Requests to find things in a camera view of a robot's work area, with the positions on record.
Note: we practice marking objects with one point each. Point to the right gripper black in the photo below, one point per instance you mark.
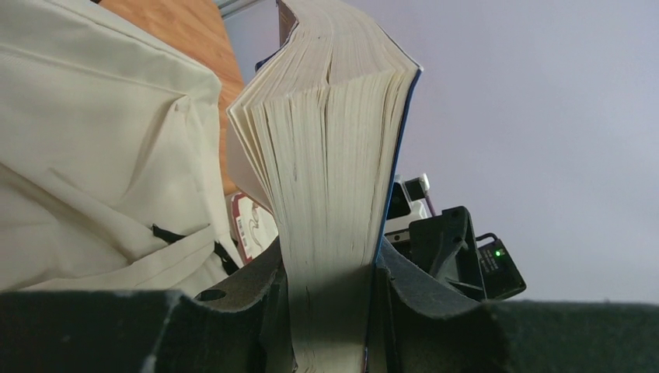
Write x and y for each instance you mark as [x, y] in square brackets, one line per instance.
[444, 247]

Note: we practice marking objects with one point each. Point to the blue Jane Eyre book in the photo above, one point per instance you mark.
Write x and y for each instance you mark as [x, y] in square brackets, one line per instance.
[320, 126]

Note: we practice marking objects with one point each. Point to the beige canvas backpack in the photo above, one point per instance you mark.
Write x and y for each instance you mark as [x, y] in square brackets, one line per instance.
[110, 172]

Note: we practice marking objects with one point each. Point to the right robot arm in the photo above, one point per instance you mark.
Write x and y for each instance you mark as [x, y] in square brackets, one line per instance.
[502, 279]

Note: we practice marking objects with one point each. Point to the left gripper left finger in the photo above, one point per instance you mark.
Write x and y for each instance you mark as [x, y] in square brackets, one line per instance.
[223, 329]

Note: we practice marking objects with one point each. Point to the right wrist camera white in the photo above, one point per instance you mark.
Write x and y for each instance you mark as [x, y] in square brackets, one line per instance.
[410, 201]

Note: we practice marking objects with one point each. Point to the red white book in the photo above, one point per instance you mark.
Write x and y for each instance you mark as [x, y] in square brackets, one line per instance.
[253, 227]

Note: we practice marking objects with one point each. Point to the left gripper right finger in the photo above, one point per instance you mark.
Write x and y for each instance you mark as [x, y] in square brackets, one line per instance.
[420, 325]

